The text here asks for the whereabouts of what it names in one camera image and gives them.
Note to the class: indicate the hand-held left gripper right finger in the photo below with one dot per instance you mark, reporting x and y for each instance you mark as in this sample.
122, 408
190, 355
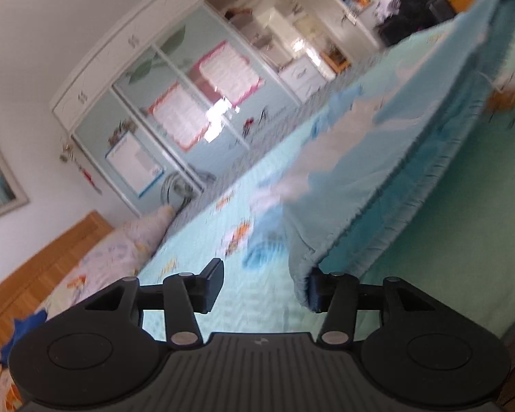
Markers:
315, 294

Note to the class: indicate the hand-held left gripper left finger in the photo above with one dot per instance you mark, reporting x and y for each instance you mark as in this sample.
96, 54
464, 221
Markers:
210, 285

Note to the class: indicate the light blue and grey jacket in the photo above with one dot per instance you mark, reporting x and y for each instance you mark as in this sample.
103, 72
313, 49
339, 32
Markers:
369, 171

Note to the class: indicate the pile of clothes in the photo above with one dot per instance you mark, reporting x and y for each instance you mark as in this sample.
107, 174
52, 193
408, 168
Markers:
407, 4

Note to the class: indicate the bee print quilted bedspread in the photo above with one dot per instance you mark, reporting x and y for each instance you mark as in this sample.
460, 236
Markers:
223, 219

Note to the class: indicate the black armchair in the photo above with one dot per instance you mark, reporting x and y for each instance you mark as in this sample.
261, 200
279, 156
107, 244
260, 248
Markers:
442, 8

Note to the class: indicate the floral duvet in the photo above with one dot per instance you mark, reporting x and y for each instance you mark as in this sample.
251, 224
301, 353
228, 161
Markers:
107, 261

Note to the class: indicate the red hanging ornament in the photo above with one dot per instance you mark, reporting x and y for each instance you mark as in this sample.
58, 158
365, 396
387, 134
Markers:
88, 178

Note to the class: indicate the orange bordered poster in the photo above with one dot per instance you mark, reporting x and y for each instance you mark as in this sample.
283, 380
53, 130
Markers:
178, 116

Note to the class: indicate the wooden headboard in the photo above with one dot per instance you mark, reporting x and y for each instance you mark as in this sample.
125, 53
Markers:
34, 279

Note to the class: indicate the folded dark blue cloth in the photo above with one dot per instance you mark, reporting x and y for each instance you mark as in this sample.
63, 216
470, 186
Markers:
28, 328

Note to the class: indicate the white door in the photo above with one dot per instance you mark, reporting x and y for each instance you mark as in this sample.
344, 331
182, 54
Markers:
326, 4

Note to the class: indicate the wooden chair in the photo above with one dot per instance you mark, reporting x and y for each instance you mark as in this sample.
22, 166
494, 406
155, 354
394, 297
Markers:
337, 62

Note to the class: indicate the pink bordered poster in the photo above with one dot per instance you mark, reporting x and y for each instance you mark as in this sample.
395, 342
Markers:
229, 73

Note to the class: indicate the white drawer cabinet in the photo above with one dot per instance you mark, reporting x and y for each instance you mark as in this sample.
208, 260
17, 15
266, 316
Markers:
302, 75

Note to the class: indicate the white sliding door wardrobe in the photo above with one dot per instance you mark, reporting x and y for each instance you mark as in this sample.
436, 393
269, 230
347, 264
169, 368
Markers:
171, 68

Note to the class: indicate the blue framed wall chart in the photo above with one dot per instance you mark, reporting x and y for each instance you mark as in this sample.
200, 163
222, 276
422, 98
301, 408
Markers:
133, 163

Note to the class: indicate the wall lamp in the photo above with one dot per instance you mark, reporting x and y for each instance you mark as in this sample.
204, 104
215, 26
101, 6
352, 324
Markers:
66, 150

